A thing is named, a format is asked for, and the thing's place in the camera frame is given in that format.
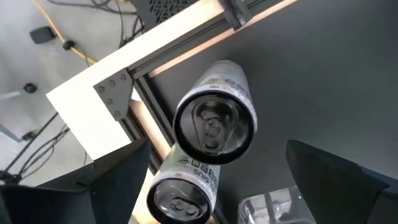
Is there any clear plastic storage bin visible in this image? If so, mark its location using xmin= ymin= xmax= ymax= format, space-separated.
xmin=237 ymin=185 xmax=315 ymax=224

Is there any black perforated cable tray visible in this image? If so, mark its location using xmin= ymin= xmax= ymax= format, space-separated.
xmin=129 ymin=0 xmax=200 ymax=31

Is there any small black floor box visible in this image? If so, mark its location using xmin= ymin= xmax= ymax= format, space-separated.
xmin=29 ymin=26 xmax=57 ymax=45

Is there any yellow floor cable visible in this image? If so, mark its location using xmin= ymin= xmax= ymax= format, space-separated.
xmin=30 ymin=0 xmax=98 ymax=65

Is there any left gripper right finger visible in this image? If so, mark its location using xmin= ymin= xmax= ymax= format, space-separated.
xmin=285 ymin=139 xmax=398 ymax=224

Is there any grey corner bracket plate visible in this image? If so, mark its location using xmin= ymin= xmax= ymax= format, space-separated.
xmin=93 ymin=68 xmax=135 ymax=121

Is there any black floor cable bundle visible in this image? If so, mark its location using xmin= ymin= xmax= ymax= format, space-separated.
xmin=0 ymin=111 xmax=71 ymax=185

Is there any office chair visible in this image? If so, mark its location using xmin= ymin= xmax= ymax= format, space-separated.
xmin=0 ymin=82 xmax=39 ymax=144

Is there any black table clamp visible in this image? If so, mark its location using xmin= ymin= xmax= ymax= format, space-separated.
xmin=222 ymin=0 xmax=253 ymax=31

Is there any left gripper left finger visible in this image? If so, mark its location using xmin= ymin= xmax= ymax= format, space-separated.
xmin=0 ymin=139 xmax=151 ymax=224

